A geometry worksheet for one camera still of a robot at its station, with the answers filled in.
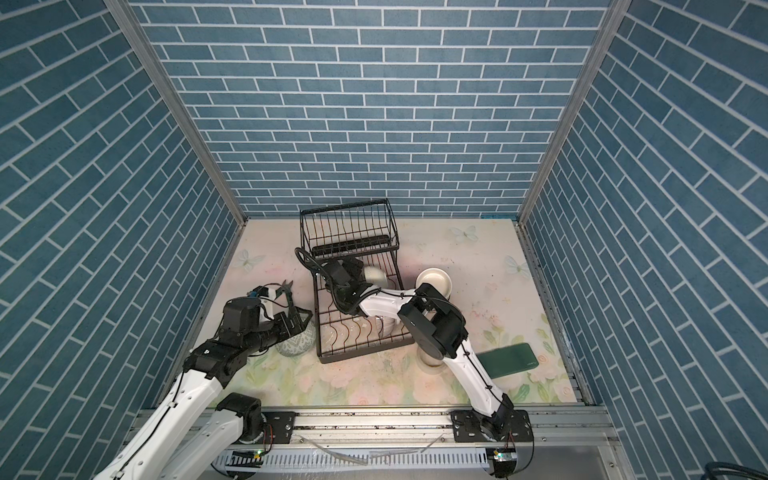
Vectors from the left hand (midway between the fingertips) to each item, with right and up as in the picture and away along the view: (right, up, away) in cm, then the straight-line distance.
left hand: (303, 318), depth 79 cm
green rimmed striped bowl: (-4, -9, +8) cm, 13 cm away
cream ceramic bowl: (+19, +10, +11) cm, 24 cm away
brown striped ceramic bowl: (+21, -3, +2) cm, 22 cm away
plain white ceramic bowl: (+38, +9, +12) cm, 41 cm away
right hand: (+8, +15, +18) cm, 25 cm away
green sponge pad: (+58, -14, +8) cm, 60 cm away
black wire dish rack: (+16, +24, +12) cm, 31 cm away
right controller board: (+52, -34, -6) cm, 62 cm away
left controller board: (-12, -33, -7) cm, 35 cm away
